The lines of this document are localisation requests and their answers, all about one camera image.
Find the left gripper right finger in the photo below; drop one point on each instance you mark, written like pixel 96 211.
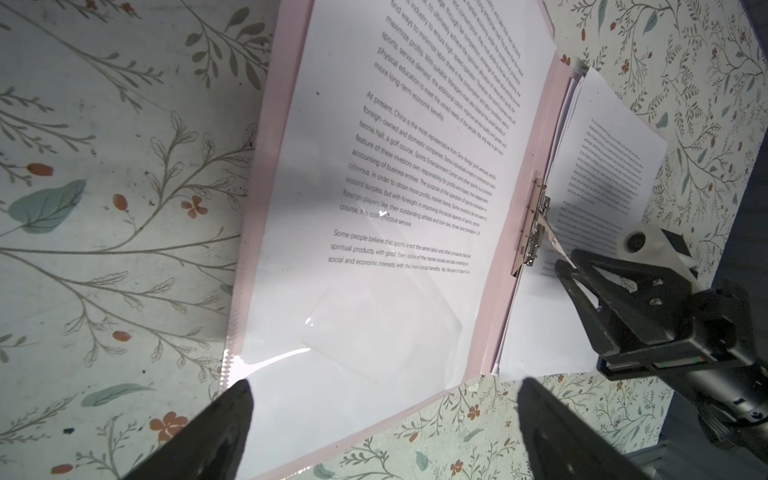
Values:
pixel 560 445

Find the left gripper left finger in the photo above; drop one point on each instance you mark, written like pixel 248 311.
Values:
pixel 211 446

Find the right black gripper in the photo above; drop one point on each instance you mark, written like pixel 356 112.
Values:
pixel 639 320

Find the pink paper folder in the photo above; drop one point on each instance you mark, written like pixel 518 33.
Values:
pixel 384 240

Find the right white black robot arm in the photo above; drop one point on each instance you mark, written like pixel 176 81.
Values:
pixel 731 404

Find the metal folder clip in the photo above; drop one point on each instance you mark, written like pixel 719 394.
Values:
pixel 534 228

